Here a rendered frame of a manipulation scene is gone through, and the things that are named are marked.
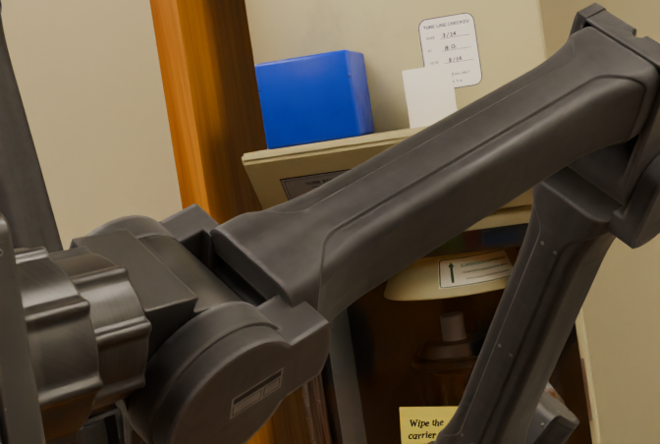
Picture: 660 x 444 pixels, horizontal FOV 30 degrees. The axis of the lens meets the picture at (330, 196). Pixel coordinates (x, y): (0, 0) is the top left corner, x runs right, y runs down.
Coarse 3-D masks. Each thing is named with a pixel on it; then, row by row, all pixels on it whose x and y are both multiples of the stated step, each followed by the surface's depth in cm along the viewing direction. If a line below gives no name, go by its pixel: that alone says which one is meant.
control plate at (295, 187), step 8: (304, 176) 129; (312, 176) 129; (320, 176) 129; (328, 176) 129; (336, 176) 129; (288, 184) 130; (296, 184) 130; (304, 184) 130; (312, 184) 130; (320, 184) 130; (288, 192) 131; (296, 192) 131; (304, 192) 131
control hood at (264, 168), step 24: (312, 144) 127; (336, 144) 126; (360, 144) 125; (384, 144) 125; (264, 168) 128; (288, 168) 128; (312, 168) 128; (336, 168) 128; (264, 192) 131; (528, 192) 130
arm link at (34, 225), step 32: (0, 0) 109; (0, 32) 109; (0, 64) 109; (0, 96) 108; (0, 128) 108; (0, 160) 107; (32, 160) 110; (0, 192) 107; (32, 192) 109; (32, 224) 109
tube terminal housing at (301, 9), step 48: (288, 0) 137; (336, 0) 136; (384, 0) 135; (432, 0) 134; (480, 0) 133; (528, 0) 132; (288, 48) 138; (336, 48) 137; (384, 48) 136; (480, 48) 133; (528, 48) 132; (384, 96) 136; (480, 96) 134
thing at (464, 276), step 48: (480, 240) 134; (384, 288) 136; (432, 288) 135; (480, 288) 134; (336, 336) 138; (384, 336) 137; (432, 336) 136; (480, 336) 135; (576, 336) 133; (336, 384) 138; (384, 384) 137; (432, 384) 136; (576, 384) 133; (336, 432) 139; (384, 432) 138; (576, 432) 133
